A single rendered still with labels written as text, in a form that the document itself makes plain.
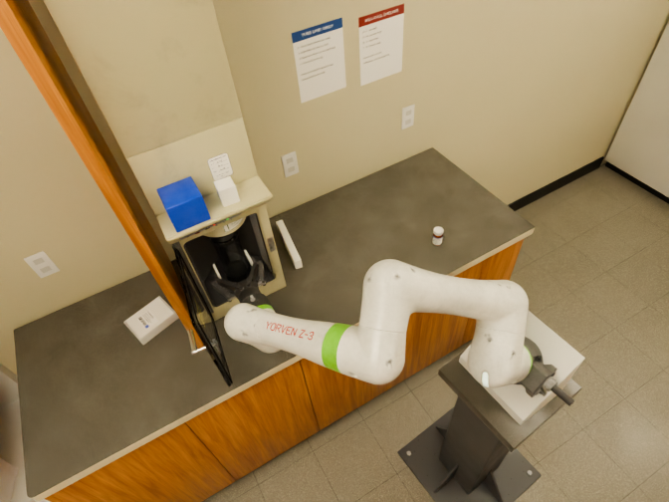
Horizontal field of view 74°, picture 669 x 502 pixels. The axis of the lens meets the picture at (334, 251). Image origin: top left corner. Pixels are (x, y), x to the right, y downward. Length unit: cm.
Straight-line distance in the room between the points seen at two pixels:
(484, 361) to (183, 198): 91
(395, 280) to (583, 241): 259
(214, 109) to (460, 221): 120
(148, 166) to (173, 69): 27
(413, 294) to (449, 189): 122
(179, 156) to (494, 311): 93
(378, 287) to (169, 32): 74
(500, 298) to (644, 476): 166
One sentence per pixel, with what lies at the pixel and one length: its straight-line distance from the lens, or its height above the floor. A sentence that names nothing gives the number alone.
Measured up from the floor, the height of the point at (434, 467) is 2.
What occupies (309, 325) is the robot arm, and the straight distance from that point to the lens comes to 112.
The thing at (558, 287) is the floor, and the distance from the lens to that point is 316.
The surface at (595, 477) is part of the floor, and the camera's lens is 265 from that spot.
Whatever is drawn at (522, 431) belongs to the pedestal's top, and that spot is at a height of 94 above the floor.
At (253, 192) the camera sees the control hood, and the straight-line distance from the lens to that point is 135.
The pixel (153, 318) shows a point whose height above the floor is 98.
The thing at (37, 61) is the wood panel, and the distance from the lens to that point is 107.
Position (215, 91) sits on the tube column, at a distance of 125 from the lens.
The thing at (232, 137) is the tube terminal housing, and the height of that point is 166.
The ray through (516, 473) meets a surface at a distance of 252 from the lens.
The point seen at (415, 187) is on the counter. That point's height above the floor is 94.
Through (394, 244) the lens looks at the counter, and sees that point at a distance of 192.
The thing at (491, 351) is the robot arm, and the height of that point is 127.
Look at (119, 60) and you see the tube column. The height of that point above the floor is 194.
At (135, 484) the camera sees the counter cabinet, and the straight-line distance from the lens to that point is 202.
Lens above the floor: 236
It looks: 48 degrees down
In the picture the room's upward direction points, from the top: 7 degrees counter-clockwise
